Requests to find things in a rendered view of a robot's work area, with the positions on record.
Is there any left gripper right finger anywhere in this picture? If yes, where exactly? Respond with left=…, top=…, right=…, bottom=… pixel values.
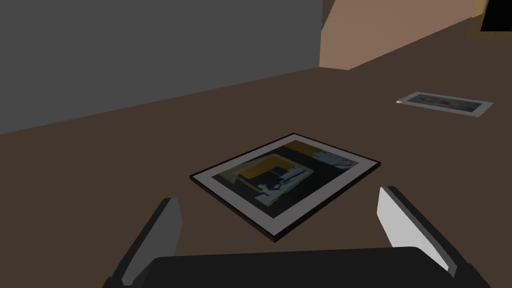
left=376, top=185, right=490, bottom=288

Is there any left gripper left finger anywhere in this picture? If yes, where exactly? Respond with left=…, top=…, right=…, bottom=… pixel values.
left=102, top=196, right=184, bottom=288

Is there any white-framed picture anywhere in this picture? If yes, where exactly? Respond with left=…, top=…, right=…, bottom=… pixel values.
left=395, top=91, right=494, bottom=119

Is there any black-framed picture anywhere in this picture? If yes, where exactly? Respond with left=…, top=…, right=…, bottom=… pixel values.
left=189, top=132, right=382, bottom=244

